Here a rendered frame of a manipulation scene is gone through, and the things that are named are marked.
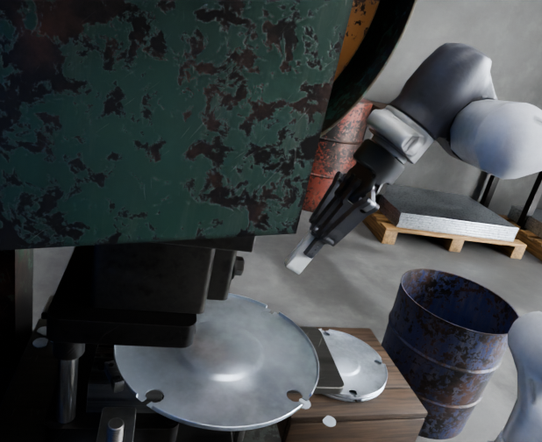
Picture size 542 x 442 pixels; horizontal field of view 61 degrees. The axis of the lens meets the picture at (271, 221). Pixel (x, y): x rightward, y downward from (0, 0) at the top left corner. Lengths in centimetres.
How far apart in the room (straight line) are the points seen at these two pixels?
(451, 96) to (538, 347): 49
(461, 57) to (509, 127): 13
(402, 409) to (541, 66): 401
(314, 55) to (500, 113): 37
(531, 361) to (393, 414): 51
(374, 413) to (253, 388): 74
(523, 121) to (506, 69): 412
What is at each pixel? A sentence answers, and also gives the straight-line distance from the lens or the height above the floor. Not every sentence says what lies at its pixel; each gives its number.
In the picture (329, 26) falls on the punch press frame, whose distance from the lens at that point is 36.
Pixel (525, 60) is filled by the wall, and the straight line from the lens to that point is 488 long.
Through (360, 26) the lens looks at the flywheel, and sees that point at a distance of 92.
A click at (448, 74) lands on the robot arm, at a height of 120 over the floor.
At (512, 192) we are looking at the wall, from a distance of 524.
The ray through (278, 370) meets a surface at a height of 78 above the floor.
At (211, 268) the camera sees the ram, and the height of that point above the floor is 95.
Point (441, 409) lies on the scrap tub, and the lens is 183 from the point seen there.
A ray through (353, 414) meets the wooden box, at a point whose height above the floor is 35.
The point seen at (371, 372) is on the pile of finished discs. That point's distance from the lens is 145.
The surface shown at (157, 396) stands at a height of 76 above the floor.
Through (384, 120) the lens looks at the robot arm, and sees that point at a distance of 65.
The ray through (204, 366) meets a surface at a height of 79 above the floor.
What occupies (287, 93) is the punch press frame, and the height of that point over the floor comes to 117.
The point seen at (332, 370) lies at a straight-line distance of 71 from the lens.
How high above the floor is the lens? 121
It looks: 22 degrees down
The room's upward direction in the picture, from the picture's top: 13 degrees clockwise
